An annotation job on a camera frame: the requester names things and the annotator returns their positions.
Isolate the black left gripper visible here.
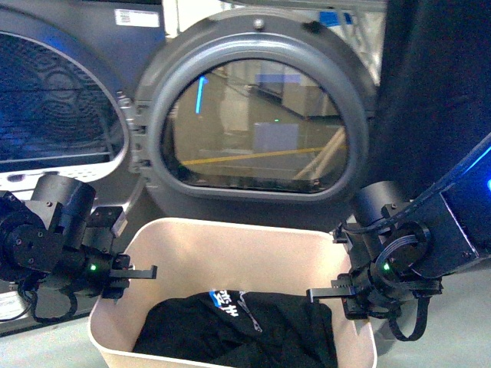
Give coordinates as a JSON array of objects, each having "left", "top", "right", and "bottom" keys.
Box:
[{"left": 28, "top": 206, "right": 157, "bottom": 300}]

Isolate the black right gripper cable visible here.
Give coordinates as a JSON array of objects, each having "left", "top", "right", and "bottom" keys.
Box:
[{"left": 383, "top": 294, "right": 433, "bottom": 342}]

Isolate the beige plastic laundry hamper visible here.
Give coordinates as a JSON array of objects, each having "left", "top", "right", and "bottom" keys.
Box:
[{"left": 87, "top": 217, "right": 378, "bottom": 368}]

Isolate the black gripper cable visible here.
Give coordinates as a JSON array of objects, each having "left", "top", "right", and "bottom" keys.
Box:
[
  {"left": 15, "top": 283, "right": 80, "bottom": 323},
  {"left": 383, "top": 294, "right": 433, "bottom": 342}
]

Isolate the grey round dryer door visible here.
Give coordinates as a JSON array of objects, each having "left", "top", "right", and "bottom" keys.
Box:
[{"left": 130, "top": 8, "right": 377, "bottom": 231}]

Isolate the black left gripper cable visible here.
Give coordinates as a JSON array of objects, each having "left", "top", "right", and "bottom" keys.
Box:
[{"left": 15, "top": 283, "right": 80, "bottom": 323}]

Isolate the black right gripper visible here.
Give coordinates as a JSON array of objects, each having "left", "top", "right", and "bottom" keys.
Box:
[{"left": 306, "top": 225, "right": 442, "bottom": 319}]

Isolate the black printed t-shirt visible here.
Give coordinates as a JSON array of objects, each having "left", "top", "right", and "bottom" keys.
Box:
[{"left": 133, "top": 290, "right": 338, "bottom": 367}]

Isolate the dark grey tumble dryer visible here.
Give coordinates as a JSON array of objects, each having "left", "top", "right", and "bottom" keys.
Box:
[{"left": 0, "top": 0, "right": 170, "bottom": 338}]

